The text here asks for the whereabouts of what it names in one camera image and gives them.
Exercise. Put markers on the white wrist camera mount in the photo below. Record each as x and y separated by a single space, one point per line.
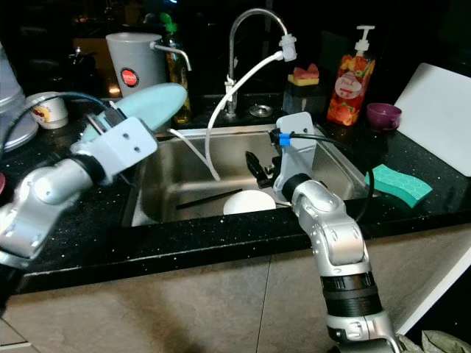
298 158
125 143

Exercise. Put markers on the yellow red sponge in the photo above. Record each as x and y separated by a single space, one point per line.
304 76

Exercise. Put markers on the stainless steel sink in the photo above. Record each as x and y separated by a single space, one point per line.
228 158

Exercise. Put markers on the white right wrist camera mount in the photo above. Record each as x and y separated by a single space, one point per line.
298 158

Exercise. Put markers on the round metal counter cap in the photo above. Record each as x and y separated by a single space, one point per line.
260 110

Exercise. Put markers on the orange soap pump bottle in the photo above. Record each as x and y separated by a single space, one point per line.
349 88

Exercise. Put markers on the light blue plate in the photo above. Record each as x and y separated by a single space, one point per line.
154 99

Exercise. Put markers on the white printed mug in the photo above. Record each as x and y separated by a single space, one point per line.
50 112

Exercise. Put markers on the grey water canister with tap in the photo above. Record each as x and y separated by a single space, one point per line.
132 59

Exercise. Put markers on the white cutting board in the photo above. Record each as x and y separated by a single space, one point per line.
434 114

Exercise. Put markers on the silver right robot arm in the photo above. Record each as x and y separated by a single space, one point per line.
338 235

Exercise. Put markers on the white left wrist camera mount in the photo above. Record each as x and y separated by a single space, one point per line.
125 143

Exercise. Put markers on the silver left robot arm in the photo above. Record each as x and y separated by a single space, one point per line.
37 202

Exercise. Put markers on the black chopstick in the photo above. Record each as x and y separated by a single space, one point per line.
210 198

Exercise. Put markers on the black sponge holder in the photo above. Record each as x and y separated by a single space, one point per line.
303 101

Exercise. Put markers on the green-capped oil bottle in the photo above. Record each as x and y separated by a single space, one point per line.
176 70

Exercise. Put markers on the green sponge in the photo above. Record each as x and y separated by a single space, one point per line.
399 186

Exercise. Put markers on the purple cup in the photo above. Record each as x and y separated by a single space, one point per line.
383 116

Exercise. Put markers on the translucent stacked food covers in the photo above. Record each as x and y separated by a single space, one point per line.
15 110

